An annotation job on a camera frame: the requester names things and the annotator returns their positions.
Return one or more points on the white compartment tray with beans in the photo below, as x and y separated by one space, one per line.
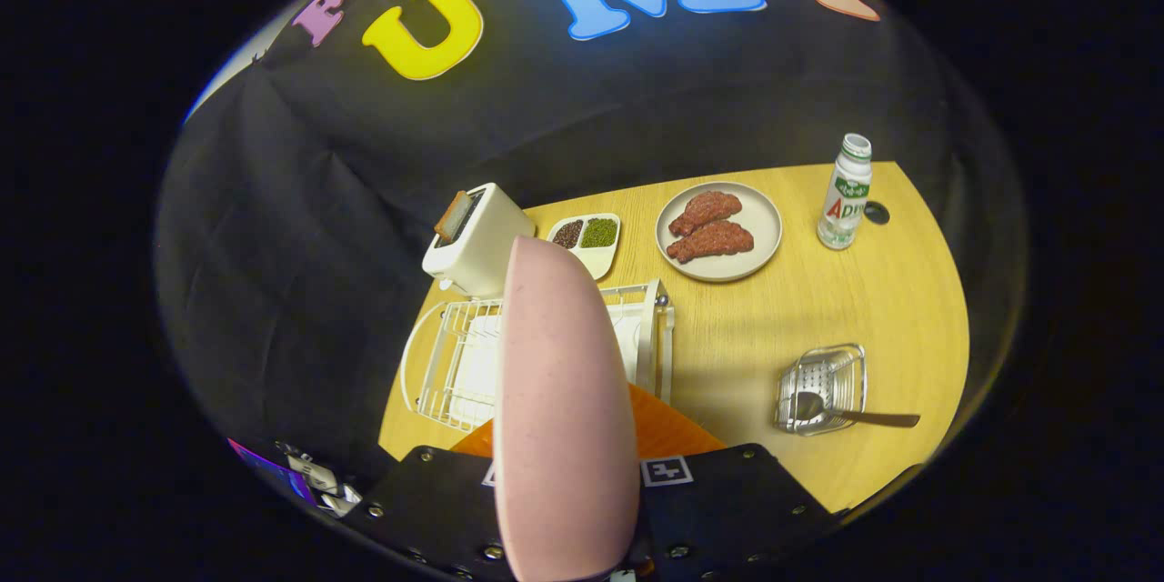
600 265

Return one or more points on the white drink bottle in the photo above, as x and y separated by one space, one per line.
844 200

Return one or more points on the beige plate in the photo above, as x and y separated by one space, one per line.
766 232

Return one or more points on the white toaster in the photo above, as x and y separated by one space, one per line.
486 255

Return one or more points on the pink plate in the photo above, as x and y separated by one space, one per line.
564 400

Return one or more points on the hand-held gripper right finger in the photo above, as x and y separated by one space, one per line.
727 509

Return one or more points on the white and purple object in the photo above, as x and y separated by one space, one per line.
318 477

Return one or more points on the red meat piece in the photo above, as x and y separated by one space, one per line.
714 242
705 209

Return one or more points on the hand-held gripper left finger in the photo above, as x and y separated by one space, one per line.
436 500

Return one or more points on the brown toast slice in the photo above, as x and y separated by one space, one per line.
452 216

